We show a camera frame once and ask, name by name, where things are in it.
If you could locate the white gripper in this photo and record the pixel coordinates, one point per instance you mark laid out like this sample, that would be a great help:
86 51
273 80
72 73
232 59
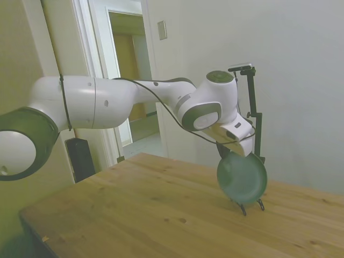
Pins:
246 147

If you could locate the green round plate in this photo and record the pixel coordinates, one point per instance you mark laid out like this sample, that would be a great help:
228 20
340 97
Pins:
242 182

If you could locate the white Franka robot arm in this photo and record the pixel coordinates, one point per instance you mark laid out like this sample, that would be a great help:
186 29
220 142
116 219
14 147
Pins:
107 102

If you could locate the brown wooden hallway door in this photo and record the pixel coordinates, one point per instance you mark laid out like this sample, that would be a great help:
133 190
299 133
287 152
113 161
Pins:
126 53

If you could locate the black rectangular box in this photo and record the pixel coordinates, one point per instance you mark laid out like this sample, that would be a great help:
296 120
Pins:
80 160

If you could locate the beige closet door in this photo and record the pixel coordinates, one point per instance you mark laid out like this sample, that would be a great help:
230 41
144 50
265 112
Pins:
18 40

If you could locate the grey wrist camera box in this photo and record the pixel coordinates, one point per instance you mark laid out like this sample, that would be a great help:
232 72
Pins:
239 131

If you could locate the black camera stand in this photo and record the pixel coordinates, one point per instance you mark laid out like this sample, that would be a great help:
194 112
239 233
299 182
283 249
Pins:
258 129

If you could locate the grey exterior camera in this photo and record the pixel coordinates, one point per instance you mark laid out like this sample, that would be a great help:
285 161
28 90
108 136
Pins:
240 66

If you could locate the white door frame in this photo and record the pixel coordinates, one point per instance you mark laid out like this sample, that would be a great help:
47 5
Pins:
153 53

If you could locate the grey wall switch plate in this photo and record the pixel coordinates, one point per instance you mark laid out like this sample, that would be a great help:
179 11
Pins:
162 30

